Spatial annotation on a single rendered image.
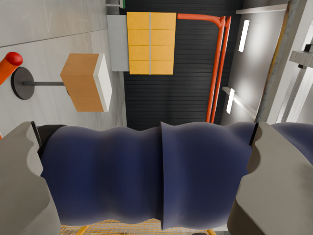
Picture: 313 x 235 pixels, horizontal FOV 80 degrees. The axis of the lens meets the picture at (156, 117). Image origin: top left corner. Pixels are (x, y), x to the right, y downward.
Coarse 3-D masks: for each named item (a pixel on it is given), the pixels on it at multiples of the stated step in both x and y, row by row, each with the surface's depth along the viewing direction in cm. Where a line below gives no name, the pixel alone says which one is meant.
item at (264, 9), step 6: (270, 6) 681; (276, 6) 648; (282, 6) 618; (240, 12) 907; (246, 12) 850; (252, 12) 801; (258, 12) 795; (228, 90) 1068; (234, 96) 988; (240, 102) 914; (246, 108) 850; (252, 108) 851; (252, 114) 799
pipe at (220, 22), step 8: (184, 16) 696; (192, 16) 697; (200, 16) 698; (208, 16) 699; (216, 16) 731; (224, 16) 700; (216, 24) 717; (224, 24) 715; (224, 40) 771; (216, 48) 758; (224, 48) 782; (216, 56) 767; (224, 56) 798; (216, 64) 779; (216, 72) 795; (216, 88) 865; (216, 96) 878; (208, 104) 866; (216, 104) 899; (208, 112) 880; (208, 120) 898
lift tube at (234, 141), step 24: (168, 144) 36; (192, 144) 37; (216, 144) 36; (240, 144) 37; (312, 144) 37; (168, 168) 34; (192, 168) 35; (216, 168) 34; (240, 168) 34; (168, 192) 33; (192, 192) 34; (216, 192) 34; (168, 216) 34; (192, 216) 35; (216, 216) 34
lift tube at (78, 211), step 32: (64, 128) 42; (128, 128) 43; (160, 128) 43; (64, 160) 35; (96, 160) 36; (128, 160) 35; (160, 160) 35; (64, 192) 33; (96, 192) 35; (128, 192) 34; (160, 192) 34; (64, 224) 38
